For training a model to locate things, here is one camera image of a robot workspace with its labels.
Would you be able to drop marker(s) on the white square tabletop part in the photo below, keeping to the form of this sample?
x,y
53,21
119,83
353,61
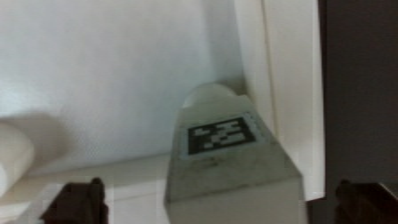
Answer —
x,y
103,58

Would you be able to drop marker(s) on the translucent gripper left finger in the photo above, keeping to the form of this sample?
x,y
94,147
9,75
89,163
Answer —
x,y
78,206

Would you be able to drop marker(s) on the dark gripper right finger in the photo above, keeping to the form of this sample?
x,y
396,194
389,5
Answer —
x,y
366,203

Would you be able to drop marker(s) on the white U-shaped obstacle fence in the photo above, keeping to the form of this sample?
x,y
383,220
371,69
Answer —
x,y
295,62

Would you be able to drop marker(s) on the white table leg with tag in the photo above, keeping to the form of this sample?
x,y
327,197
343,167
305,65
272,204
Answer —
x,y
232,179

